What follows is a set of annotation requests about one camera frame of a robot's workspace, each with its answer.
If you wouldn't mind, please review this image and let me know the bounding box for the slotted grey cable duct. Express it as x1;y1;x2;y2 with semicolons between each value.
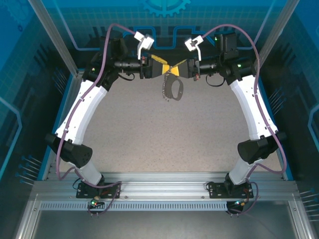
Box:
39;202;229;212

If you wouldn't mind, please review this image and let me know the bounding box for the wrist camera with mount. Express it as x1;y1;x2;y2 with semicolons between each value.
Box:
184;35;204;62
134;31;155;59

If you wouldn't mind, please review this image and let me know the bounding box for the aluminium lower side rail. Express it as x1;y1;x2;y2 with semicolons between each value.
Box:
13;199;42;239
288;199;313;239

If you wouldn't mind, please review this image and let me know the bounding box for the small circuit board with LED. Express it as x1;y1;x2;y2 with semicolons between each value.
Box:
228;199;250;209
88;196;105;209

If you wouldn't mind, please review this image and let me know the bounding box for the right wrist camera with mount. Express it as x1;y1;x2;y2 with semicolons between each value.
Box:
184;35;204;62

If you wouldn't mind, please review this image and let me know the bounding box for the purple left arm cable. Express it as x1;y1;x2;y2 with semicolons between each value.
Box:
57;23;138;217

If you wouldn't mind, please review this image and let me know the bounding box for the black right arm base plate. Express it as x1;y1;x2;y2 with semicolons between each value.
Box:
208;181;254;199

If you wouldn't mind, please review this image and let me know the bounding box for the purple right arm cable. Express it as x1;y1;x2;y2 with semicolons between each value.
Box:
201;23;287;217

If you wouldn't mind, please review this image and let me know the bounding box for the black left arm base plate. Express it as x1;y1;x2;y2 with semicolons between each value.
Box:
76;182;122;199

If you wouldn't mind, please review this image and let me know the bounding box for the aluminium corner post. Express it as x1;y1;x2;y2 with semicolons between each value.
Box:
251;0;301;76
27;0;85;77

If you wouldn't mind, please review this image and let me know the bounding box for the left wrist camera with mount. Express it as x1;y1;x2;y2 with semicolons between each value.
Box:
134;31;155;59

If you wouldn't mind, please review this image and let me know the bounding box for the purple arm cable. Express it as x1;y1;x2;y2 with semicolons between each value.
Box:
201;23;287;217
57;23;138;217

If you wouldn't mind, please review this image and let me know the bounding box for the aluminium frame beam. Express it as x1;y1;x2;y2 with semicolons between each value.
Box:
31;171;300;203

